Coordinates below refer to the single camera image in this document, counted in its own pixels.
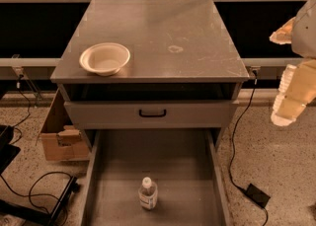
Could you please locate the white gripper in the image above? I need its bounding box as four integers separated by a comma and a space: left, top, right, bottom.
269, 16, 316, 127

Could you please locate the clear plastic water bottle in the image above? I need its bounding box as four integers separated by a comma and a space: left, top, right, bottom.
138, 177, 158, 210

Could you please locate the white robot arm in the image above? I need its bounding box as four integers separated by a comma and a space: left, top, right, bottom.
270, 0, 316, 126

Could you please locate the closed grey upper drawer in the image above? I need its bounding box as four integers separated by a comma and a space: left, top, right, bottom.
64, 101, 238, 129

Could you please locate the open grey bottom drawer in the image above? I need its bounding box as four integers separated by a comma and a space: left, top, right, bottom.
79, 129, 232, 226

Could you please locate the grey drawer cabinet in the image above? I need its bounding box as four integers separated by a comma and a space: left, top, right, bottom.
51, 0, 249, 142

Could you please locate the black power adapter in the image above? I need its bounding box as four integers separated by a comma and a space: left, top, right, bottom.
245, 184, 271, 208

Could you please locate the white paper bowl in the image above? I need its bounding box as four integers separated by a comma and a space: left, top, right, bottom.
79, 42, 130, 76

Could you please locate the brown cardboard box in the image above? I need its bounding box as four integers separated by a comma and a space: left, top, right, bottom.
39, 91, 90, 161

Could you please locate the black metal stand base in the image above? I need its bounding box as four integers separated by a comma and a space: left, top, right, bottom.
0, 174, 79, 226

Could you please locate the black equipment left edge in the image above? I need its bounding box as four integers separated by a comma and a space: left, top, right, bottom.
0, 125, 21, 174

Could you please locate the black power cable right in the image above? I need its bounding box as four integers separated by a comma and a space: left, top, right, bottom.
228, 69, 269, 226

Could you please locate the black drawer handle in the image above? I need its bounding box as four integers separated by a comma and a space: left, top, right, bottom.
138, 110, 167, 118

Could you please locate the black cable on floor left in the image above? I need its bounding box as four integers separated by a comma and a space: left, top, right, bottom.
0, 171, 75, 226

